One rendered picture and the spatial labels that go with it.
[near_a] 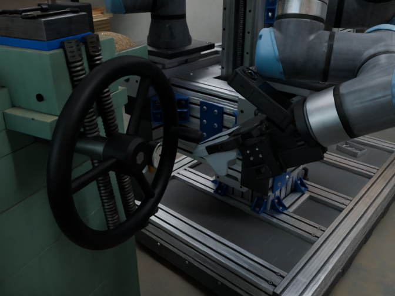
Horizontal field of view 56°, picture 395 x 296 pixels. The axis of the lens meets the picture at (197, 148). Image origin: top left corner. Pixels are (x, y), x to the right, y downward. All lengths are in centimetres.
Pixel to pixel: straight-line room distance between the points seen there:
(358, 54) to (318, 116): 12
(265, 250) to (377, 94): 90
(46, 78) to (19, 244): 30
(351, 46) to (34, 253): 62
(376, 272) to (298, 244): 41
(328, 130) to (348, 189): 120
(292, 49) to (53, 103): 35
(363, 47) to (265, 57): 13
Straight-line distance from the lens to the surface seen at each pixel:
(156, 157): 87
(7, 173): 66
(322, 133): 51
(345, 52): 57
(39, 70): 56
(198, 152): 61
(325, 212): 153
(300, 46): 57
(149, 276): 150
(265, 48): 58
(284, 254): 130
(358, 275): 162
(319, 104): 51
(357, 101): 50
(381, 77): 50
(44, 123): 56
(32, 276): 77
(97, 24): 99
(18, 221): 70
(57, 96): 56
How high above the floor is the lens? 107
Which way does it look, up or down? 27 degrees down
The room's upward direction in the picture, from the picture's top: straight up
